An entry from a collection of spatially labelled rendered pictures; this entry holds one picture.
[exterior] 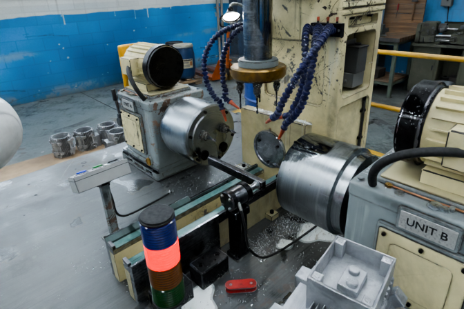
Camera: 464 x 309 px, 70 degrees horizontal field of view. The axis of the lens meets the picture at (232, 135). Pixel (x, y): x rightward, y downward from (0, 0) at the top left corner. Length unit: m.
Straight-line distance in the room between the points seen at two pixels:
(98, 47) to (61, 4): 0.89
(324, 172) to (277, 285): 0.35
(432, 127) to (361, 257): 0.29
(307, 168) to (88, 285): 0.70
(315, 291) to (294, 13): 0.90
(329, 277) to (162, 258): 0.28
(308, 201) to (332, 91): 0.42
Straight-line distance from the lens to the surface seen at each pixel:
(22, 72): 6.47
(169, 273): 0.63
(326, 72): 1.17
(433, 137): 0.75
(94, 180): 1.09
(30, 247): 1.35
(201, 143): 1.28
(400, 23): 6.13
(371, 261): 0.65
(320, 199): 0.88
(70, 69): 6.64
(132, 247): 1.05
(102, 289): 1.10
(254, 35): 1.04
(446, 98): 0.76
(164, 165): 1.50
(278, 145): 1.20
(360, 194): 0.79
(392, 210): 0.77
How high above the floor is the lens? 1.55
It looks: 23 degrees down
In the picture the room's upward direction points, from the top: 3 degrees counter-clockwise
